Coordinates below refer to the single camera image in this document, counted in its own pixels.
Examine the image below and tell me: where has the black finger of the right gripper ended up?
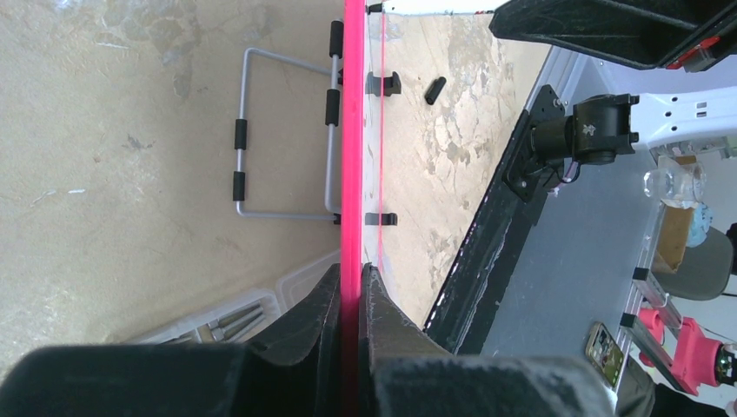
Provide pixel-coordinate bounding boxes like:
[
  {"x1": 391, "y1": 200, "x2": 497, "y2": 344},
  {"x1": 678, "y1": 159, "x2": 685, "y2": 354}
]
[{"x1": 489, "y1": 0, "x2": 736, "y2": 70}]

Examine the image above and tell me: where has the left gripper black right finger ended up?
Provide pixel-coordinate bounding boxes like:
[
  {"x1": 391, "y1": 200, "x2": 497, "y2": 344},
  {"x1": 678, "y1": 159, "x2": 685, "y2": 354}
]
[{"x1": 359, "y1": 263, "x2": 614, "y2": 416}]

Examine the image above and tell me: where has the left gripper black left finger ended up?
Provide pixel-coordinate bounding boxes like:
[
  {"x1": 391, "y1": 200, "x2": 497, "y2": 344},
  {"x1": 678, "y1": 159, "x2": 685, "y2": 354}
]
[{"x1": 1, "y1": 265, "x2": 340, "y2": 416}]

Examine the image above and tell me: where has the black marker cap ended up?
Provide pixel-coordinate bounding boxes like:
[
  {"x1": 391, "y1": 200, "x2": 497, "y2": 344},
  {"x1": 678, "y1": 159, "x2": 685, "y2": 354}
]
[{"x1": 424, "y1": 76, "x2": 447, "y2": 105}]

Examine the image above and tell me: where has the pink framed whiteboard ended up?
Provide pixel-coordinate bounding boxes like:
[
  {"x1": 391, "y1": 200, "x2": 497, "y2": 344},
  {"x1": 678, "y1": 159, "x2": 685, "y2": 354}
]
[{"x1": 340, "y1": 1, "x2": 401, "y2": 416}]

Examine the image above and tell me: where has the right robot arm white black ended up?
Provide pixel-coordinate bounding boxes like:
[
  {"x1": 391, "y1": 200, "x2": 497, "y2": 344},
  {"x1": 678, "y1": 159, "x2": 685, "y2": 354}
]
[{"x1": 489, "y1": 1, "x2": 736, "y2": 164}]

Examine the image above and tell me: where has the clear plastic screw box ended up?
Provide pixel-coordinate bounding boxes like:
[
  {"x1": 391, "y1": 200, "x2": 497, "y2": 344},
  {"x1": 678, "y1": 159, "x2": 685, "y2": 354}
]
[{"x1": 130, "y1": 250, "x2": 340, "y2": 344}]

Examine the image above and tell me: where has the clear glass jar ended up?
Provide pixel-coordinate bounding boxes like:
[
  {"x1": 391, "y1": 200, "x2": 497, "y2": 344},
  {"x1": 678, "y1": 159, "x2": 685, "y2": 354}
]
[{"x1": 643, "y1": 156, "x2": 707, "y2": 209}]

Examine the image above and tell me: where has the brown cardboard box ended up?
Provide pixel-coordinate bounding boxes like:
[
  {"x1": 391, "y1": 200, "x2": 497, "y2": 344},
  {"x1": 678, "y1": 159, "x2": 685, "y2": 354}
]
[{"x1": 652, "y1": 206, "x2": 694, "y2": 275}]

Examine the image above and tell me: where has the smartphone with lit screen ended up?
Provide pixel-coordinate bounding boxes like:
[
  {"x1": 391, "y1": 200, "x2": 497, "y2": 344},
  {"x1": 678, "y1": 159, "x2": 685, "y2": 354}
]
[{"x1": 584, "y1": 322, "x2": 625, "y2": 389}]

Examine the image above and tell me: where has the grey office chair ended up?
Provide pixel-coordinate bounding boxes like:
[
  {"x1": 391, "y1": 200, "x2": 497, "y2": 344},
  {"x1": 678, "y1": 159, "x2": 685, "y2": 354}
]
[{"x1": 653, "y1": 227, "x2": 736, "y2": 301}]

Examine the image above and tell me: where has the pink clamp fixture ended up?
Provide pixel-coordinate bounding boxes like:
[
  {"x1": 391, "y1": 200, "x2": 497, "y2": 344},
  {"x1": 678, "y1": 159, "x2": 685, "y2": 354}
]
[{"x1": 621, "y1": 308, "x2": 736, "y2": 396}]

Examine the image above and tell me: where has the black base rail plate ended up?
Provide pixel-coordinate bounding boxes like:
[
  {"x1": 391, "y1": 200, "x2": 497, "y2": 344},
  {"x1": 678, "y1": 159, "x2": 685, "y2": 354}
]
[{"x1": 423, "y1": 85, "x2": 565, "y2": 354}]

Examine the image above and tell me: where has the grey wire whiteboard stand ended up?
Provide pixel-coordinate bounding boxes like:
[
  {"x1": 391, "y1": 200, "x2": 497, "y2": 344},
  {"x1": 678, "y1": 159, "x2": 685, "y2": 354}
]
[{"x1": 232, "y1": 19, "x2": 344, "y2": 224}]

